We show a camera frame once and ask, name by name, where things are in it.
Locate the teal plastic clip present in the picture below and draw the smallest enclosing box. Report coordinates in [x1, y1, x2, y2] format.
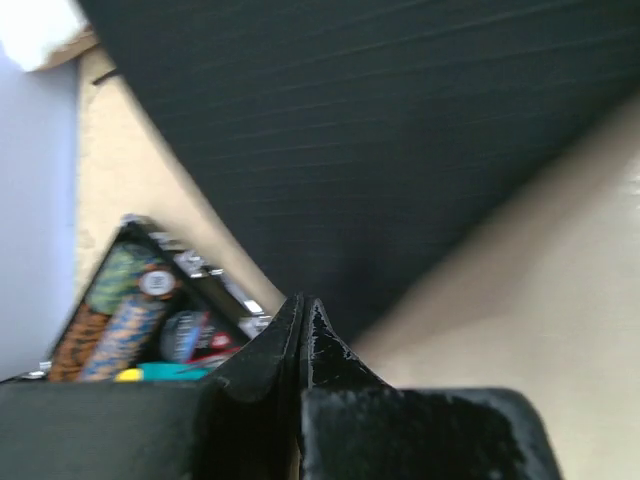
[137, 362, 209, 381]

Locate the orange blue poker chip roll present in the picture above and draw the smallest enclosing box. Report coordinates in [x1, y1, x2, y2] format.
[78, 294, 167, 382]

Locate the yellow big blind button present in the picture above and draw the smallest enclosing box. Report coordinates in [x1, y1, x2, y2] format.
[114, 368, 144, 382]

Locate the black poker chip case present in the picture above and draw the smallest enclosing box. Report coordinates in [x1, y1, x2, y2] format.
[15, 215, 271, 383]

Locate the clear dealer button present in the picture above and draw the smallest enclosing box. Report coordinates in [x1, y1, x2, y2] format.
[159, 310, 209, 364]

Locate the red poker chip roll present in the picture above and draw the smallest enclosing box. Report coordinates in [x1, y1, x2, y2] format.
[47, 303, 111, 382]

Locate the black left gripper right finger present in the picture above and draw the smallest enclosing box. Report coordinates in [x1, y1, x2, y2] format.
[299, 298, 562, 479]

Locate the white fluffy pillow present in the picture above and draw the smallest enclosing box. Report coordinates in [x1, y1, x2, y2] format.
[1, 0, 98, 72]

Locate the red black triangle badge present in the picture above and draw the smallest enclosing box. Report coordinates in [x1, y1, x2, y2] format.
[187, 312, 245, 363]

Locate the green blue poker chip roll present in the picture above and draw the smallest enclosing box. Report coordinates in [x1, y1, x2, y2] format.
[85, 243, 159, 315]

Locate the beige fabric pet tent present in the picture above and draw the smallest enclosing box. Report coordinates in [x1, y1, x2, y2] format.
[74, 0, 640, 389]

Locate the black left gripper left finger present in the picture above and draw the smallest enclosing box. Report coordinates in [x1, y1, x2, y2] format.
[1, 295, 304, 479]

